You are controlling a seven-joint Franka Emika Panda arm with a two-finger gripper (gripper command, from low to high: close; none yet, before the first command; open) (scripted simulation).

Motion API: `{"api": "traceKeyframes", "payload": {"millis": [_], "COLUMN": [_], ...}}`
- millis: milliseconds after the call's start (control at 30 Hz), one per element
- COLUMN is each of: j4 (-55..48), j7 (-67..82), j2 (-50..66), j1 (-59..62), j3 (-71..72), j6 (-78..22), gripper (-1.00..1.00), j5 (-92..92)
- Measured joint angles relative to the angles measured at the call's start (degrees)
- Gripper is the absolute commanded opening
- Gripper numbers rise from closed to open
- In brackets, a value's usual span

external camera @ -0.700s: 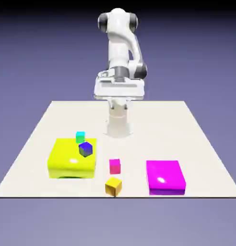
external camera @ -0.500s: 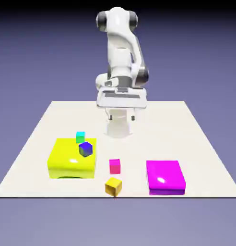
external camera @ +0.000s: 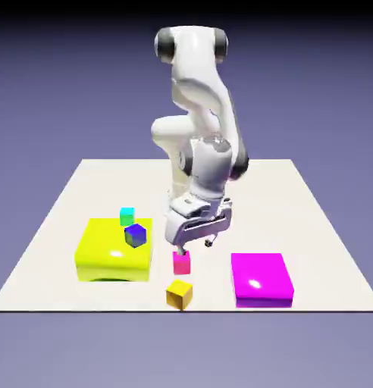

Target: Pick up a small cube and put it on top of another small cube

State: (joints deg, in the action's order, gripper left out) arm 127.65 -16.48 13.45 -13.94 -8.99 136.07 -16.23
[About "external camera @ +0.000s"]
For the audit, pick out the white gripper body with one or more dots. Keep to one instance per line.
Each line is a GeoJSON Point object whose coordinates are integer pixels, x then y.
{"type": "Point", "coordinates": [198, 228]}

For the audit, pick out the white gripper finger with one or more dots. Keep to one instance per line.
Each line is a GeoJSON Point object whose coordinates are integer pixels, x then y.
{"type": "Point", "coordinates": [181, 249]}
{"type": "Point", "coordinates": [210, 241]}

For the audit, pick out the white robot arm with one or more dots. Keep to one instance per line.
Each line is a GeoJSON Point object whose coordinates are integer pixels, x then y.
{"type": "Point", "coordinates": [201, 91]}

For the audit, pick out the small pink cube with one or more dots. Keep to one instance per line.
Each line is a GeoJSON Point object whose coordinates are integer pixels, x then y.
{"type": "Point", "coordinates": [182, 263]}

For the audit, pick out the small yellow cube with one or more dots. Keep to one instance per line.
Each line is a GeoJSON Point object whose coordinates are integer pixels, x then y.
{"type": "Point", "coordinates": [178, 294]}

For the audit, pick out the small blue cube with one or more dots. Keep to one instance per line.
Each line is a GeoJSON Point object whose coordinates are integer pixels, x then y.
{"type": "Point", "coordinates": [135, 235]}

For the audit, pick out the small cyan cube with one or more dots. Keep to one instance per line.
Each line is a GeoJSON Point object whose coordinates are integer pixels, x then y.
{"type": "Point", "coordinates": [126, 215]}

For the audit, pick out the large magenta box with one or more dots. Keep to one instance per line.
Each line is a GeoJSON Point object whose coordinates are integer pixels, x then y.
{"type": "Point", "coordinates": [259, 279]}

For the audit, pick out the large yellow box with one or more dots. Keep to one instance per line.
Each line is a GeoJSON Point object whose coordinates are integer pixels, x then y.
{"type": "Point", "coordinates": [113, 251]}

